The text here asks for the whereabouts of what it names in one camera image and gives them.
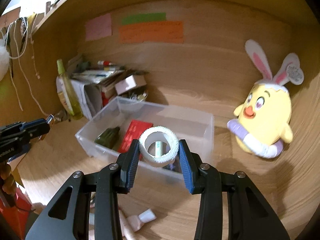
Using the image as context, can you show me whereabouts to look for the black round bottle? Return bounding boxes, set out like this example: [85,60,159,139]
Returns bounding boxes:
[94,126,120,149]

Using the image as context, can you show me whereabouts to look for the clear plastic storage bin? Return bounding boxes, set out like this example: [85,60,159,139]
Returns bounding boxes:
[75,97,214,189]

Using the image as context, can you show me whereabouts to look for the yellow green liquid bottle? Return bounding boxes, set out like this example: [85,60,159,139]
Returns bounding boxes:
[56,59,83,120]

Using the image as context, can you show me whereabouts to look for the white cosmetic tube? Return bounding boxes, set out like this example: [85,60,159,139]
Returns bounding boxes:
[118,208,156,239]

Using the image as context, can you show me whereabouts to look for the white folded paper stack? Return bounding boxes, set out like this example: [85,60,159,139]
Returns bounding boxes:
[56,77,103,120]

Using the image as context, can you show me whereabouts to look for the red books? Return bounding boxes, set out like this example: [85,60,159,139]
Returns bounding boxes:
[101,89,117,107]

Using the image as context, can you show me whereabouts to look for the yellow chick bunny plush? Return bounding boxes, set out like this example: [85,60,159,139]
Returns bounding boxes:
[227,40,304,159]

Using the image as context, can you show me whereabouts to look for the small white cardboard box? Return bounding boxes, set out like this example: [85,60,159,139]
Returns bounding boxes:
[115,75,146,95]

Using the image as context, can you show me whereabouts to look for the red white marker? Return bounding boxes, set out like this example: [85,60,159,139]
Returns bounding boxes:
[97,61,116,66]

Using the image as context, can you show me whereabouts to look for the pink sticky note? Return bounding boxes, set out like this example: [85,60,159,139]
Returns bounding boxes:
[85,13,112,41]

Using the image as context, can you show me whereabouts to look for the orange sticky note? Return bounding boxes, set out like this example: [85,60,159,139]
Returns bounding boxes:
[119,21,184,43]

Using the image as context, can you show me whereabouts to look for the green sticky note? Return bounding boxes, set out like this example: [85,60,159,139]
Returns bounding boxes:
[121,12,167,25]

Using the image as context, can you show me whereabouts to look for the white charging cable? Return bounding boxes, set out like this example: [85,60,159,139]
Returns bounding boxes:
[7,17,51,117]

